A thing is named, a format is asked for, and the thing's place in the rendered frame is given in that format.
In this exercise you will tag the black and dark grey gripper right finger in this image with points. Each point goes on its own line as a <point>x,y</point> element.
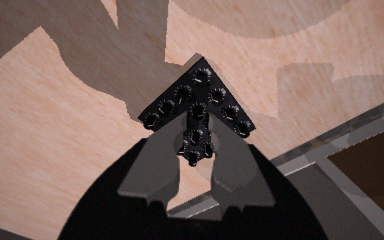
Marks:
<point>242,176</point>

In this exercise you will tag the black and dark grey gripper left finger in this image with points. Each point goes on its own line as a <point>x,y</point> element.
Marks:
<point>149,170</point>

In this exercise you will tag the black knob box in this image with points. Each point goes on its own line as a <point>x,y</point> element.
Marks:
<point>199,91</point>

